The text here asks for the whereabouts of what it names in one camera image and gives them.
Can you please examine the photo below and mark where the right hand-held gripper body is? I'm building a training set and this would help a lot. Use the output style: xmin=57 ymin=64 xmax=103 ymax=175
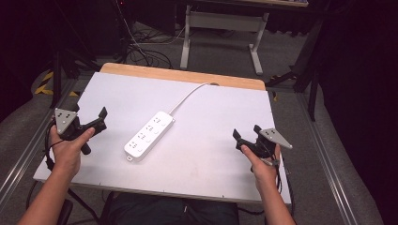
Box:
xmin=235 ymin=127 xmax=294 ymax=159

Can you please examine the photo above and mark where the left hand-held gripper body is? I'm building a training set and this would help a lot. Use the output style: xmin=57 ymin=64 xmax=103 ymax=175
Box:
xmin=54 ymin=107 xmax=108 ymax=156

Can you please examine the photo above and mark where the person's right hand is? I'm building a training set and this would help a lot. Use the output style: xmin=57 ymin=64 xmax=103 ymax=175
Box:
xmin=240 ymin=143 xmax=282 ymax=190

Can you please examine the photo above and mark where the person's left hand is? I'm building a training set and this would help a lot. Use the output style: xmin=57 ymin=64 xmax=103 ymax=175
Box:
xmin=49 ymin=125 xmax=96 ymax=178

